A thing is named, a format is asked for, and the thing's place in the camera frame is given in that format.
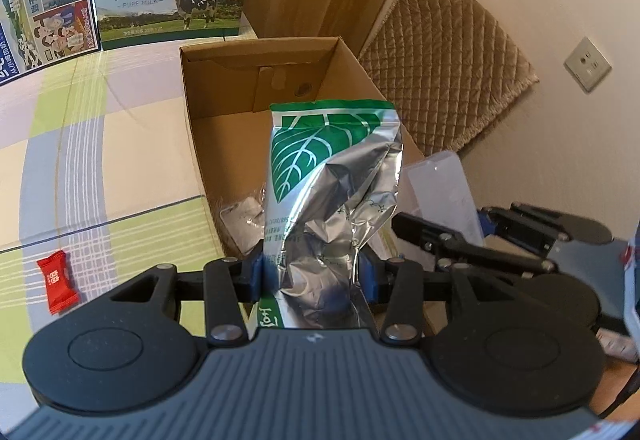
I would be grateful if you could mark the clear bag with white pad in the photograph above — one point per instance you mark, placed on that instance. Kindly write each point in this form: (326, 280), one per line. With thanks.
(242, 220)

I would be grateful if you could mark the silver foil bag green leaf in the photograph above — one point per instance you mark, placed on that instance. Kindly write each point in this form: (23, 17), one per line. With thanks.
(325, 200)

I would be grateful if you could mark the plaid cloth covered desktop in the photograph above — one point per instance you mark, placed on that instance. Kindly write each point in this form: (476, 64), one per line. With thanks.
(125, 160)

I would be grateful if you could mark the cartoon print milk carton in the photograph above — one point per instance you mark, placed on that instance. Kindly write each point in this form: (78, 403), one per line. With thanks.
(50, 5)

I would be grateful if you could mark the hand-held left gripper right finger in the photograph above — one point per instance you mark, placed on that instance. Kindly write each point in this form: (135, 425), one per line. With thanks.
(369, 277)

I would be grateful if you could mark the clear plastic container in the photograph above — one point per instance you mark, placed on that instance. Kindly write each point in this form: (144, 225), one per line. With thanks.
(440, 195)

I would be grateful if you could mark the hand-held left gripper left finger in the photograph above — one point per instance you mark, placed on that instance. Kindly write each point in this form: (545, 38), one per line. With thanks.
(256, 277)

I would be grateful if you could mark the brown quilted chair cushion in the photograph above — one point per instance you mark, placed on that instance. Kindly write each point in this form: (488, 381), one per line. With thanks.
(450, 60)

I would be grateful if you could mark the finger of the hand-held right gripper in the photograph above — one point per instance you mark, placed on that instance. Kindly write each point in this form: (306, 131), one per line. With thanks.
(420, 227)
(530, 227)

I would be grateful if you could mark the red snack packet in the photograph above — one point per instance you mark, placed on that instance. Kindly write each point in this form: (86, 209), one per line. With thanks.
(56, 282)

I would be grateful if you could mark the brown cardboard box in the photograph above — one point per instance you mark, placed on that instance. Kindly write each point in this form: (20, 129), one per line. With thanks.
(210, 130)

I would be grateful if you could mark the beige wall socket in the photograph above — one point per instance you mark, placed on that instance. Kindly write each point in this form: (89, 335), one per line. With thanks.
(587, 65)

